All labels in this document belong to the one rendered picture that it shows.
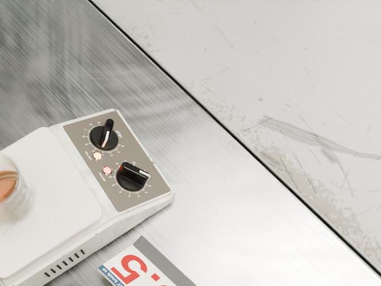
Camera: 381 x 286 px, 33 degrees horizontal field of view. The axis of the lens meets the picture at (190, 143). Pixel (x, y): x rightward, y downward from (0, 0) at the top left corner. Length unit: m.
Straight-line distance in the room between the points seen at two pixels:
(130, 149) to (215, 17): 0.22
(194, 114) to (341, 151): 0.18
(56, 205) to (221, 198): 0.19
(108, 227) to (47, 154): 0.10
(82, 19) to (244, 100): 0.23
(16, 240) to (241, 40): 0.37
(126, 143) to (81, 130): 0.05
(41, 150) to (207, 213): 0.20
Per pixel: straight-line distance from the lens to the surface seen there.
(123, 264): 0.70
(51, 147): 0.68
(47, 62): 0.83
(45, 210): 0.66
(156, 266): 0.72
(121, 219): 0.68
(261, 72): 0.80
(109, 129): 0.71
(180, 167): 0.75
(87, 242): 0.68
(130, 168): 0.69
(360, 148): 0.78
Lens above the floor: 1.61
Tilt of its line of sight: 68 degrees down
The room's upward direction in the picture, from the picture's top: 4 degrees counter-clockwise
